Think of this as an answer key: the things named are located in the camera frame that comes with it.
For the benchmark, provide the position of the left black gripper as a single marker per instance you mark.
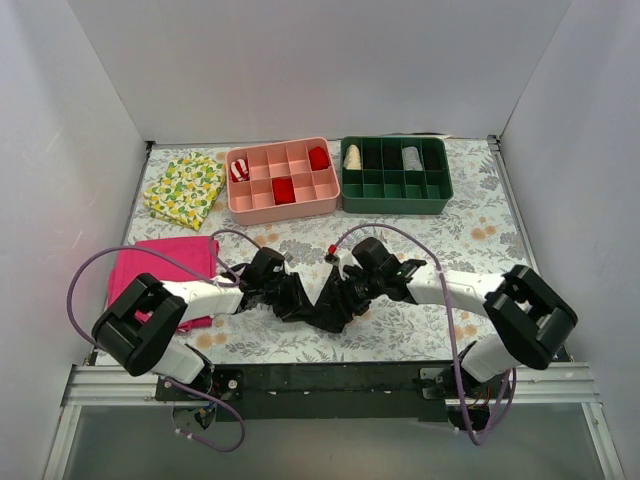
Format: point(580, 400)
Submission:
point(288, 298)

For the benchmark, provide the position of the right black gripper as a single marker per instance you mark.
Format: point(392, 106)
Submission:
point(345, 295)

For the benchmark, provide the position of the black striped underwear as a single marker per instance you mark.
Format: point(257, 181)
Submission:
point(329, 313)

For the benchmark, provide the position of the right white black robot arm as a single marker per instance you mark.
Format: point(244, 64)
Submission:
point(531, 321)

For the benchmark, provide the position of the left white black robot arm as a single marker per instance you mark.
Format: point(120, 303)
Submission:
point(138, 328)

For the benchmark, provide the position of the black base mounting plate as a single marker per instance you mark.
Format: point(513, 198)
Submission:
point(424, 391)

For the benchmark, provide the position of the magenta folded cloth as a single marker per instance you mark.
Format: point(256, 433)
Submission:
point(190, 251)

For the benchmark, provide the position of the pink divided organizer box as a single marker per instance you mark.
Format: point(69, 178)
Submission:
point(252, 202)

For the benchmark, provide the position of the red rolled cloth front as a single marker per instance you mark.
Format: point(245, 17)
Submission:
point(283, 190)

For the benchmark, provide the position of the red rolled cloth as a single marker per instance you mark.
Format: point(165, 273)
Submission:
point(283, 190)
point(319, 159)

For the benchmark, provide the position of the green divided organizer box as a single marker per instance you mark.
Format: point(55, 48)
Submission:
point(393, 190)

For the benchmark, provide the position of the red white striped rolled sock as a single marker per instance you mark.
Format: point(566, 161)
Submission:
point(239, 170)

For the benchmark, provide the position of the cream rolled cloth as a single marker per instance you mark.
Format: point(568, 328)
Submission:
point(352, 158)

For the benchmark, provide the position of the red rolled cloth back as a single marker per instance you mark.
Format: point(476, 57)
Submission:
point(319, 159)

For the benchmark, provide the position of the black rolled cloth left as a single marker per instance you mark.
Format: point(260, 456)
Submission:
point(372, 158)

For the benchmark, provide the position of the lemon print folded cloth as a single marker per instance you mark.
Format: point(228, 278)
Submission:
point(187, 191)

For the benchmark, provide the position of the grey rolled cloth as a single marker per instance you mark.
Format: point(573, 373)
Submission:
point(411, 159)

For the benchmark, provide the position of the aluminium frame rail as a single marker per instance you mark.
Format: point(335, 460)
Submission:
point(563, 383)

